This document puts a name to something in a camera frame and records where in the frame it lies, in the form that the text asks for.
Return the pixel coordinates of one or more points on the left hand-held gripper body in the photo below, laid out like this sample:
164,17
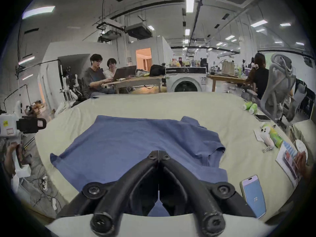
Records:
8,125

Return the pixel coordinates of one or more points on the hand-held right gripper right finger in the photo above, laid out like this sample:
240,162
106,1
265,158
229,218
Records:
190,181

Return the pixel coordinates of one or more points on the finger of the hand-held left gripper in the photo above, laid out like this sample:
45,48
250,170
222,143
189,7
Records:
34,125

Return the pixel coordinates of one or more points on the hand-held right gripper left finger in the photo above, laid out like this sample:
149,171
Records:
128,181

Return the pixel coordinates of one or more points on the person's left hand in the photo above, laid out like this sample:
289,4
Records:
11,158

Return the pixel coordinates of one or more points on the blue shirt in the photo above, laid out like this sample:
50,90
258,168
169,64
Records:
135,142

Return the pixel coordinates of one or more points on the white robot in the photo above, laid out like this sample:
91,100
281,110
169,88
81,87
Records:
70,88

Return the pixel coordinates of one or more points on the white power strip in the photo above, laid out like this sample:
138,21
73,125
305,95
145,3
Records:
44,183
53,203

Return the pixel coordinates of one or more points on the phone with light blue screen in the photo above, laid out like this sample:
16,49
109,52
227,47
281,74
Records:
254,196

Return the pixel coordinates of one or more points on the bed with pale green sheet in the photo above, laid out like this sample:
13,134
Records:
148,104

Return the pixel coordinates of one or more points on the white hand controller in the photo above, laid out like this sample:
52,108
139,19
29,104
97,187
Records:
266,134

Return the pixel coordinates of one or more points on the green bottle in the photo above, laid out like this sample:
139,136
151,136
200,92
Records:
247,105
253,109

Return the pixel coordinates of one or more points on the green packet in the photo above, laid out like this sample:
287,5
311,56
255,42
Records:
275,137

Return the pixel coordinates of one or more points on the phone with dark screen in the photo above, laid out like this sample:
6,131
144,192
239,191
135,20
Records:
263,117

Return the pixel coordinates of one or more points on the white washing machine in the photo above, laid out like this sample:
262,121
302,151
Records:
186,81

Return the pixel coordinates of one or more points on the printed booklet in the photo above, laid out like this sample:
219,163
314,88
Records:
287,158

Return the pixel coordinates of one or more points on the wooden table with laptop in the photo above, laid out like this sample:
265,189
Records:
138,81

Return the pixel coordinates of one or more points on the wooden table with bags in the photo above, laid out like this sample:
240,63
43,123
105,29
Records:
227,79

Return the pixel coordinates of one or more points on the white round disc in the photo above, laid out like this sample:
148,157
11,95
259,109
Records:
301,146

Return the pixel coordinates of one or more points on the beige pillow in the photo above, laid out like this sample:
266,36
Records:
305,129

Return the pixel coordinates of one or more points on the grey office chair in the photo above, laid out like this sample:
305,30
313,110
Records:
279,88

